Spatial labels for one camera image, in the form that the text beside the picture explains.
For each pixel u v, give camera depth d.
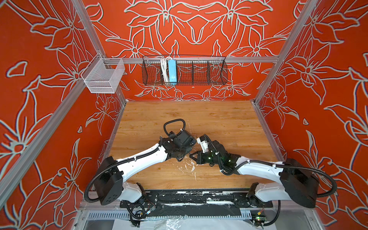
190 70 0.97
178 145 0.60
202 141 0.74
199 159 0.74
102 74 0.93
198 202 0.73
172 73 0.90
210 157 0.69
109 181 0.40
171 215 0.70
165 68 0.89
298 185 0.42
